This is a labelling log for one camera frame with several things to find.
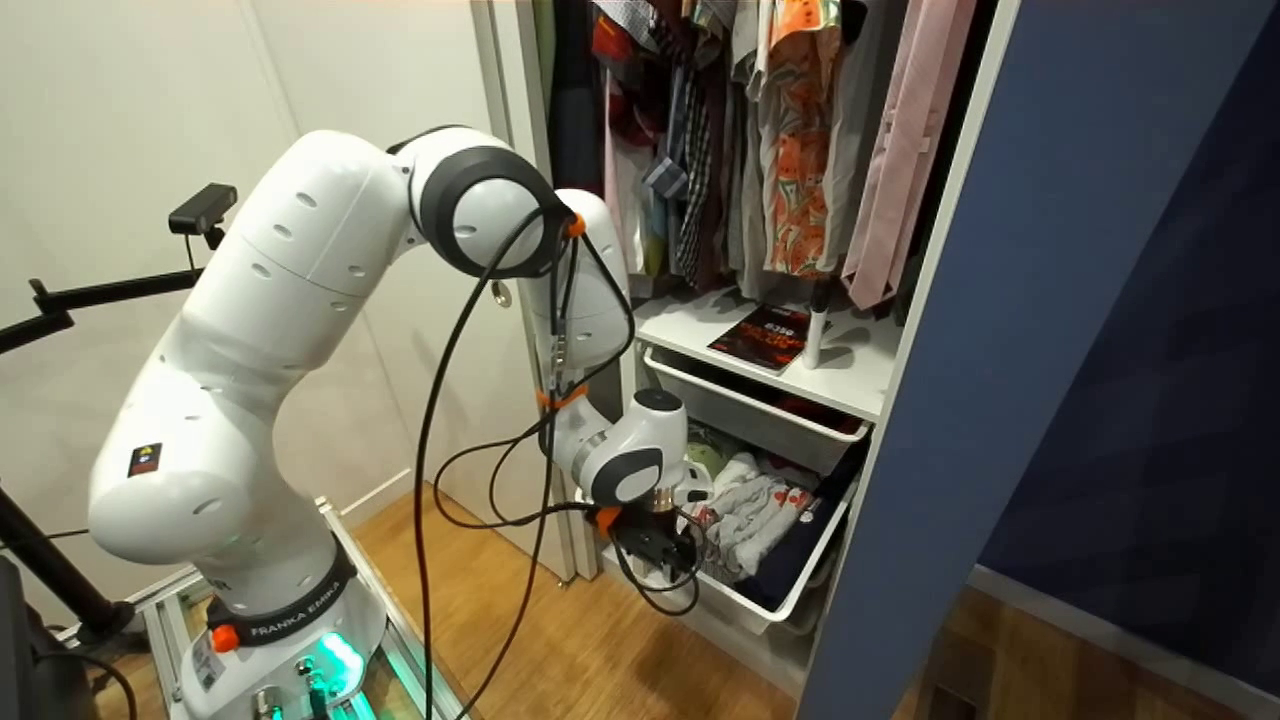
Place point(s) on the white drawer cabinet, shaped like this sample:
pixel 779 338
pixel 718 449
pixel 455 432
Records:
pixel 803 394

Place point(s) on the grey hanging shirt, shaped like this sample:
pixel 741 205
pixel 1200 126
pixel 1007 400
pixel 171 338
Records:
pixel 858 101

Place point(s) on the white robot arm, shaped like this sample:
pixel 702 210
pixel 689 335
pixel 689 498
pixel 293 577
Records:
pixel 190 465

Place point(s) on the white top drawer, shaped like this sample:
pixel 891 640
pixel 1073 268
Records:
pixel 761 415

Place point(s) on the folded clothes in drawer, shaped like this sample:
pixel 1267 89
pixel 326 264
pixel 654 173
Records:
pixel 754 519

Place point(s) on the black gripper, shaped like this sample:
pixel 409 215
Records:
pixel 654 539

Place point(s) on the pink hanging shirt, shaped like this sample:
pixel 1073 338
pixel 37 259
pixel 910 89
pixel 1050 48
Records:
pixel 906 145

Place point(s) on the orange floral hanging shirt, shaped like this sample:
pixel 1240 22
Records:
pixel 796 126

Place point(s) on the dark red box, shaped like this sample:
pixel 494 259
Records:
pixel 770 338

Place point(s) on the dark hanging clothes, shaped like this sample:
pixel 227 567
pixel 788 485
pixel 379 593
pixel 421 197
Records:
pixel 640 108

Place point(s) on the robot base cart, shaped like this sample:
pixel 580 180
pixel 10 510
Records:
pixel 359 662

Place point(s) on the white black bottle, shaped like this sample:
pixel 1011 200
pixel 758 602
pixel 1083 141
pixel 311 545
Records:
pixel 814 338

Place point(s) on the white drawer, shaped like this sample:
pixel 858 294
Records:
pixel 681 593
pixel 761 415

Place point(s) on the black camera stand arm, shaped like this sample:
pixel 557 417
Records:
pixel 98 276

